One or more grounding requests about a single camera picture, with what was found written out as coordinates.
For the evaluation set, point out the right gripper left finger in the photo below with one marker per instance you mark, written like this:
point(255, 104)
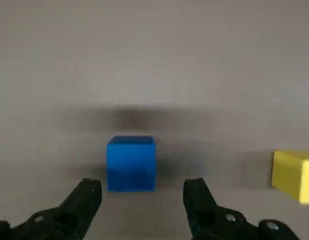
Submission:
point(79, 202)

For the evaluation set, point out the blue cube block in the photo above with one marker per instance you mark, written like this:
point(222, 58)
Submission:
point(130, 165)

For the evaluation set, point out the yellow cube block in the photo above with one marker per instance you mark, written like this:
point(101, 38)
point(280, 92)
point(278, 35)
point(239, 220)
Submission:
point(289, 175)

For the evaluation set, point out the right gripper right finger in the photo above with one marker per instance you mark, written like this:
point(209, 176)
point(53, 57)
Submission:
point(199, 202)

